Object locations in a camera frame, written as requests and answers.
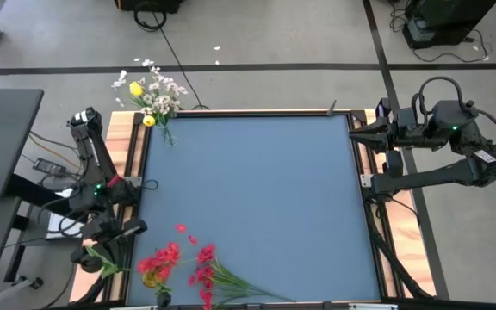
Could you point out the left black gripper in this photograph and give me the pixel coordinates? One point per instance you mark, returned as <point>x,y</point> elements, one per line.
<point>101,226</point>

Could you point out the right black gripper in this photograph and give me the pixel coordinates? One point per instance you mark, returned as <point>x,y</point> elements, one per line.
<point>409,131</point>

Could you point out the yellow artificial tulip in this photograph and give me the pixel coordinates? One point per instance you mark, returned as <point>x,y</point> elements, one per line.
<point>149,121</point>
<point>136,88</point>

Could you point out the white large-blossom flower sprig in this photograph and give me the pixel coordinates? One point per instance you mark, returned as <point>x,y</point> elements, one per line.
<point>122,76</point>

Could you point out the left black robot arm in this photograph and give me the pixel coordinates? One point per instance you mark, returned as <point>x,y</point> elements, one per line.
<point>91,146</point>

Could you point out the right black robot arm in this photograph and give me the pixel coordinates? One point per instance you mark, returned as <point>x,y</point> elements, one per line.
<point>424,176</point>

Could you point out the amber glass vase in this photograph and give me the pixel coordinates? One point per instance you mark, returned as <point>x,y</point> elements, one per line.
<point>149,280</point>

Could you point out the white box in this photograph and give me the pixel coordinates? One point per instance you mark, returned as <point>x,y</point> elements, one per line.
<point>54,224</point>

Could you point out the black caster wheel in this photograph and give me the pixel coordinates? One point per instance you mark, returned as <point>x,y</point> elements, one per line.
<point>37,283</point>

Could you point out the black desk leg beam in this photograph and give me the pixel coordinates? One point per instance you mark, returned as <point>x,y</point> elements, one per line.
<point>28,191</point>

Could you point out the blue table mat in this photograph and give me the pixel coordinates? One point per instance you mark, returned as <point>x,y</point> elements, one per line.
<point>317,215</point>

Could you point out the black power adapter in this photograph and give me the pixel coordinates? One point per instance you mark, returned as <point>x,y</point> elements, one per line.
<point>49,166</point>

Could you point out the black equipment case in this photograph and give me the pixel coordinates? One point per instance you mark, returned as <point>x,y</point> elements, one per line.
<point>446,17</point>

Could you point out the black box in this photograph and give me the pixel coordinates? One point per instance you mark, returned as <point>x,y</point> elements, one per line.
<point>149,4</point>

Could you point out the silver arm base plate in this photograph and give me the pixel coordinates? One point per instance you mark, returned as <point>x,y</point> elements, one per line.
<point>135,181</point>
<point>364,181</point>

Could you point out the white frame bracket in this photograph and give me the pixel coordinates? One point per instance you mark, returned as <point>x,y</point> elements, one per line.
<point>134,307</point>
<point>373,306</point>

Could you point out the black aluminium table frame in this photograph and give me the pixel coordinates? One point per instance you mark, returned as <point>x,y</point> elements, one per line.
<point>308,305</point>

